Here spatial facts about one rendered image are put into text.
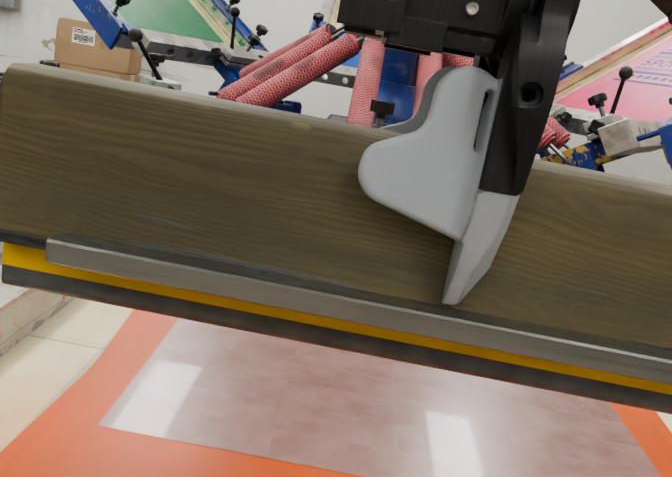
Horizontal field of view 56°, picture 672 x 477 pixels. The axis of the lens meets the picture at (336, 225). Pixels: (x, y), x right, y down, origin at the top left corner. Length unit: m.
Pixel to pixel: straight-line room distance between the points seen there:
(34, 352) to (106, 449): 0.12
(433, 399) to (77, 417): 0.23
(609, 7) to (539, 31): 4.93
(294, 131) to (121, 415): 0.21
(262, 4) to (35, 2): 1.70
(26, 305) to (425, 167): 0.31
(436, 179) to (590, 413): 0.32
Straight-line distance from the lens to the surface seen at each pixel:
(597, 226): 0.28
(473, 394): 0.49
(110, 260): 0.27
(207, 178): 0.27
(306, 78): 1.38
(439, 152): 0.24
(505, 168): 0.23
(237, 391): 0.43
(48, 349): 0.47
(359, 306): 0.26
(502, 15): 0.24
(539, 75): 0.23
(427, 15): 0.24
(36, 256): 0.31
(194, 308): 0.29
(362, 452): 0.39
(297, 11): 4.90
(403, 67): 1.54
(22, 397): 0.42
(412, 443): 0.41
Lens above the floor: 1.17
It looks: 14 degrees down
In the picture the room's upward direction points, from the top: 10 degrees clockwise
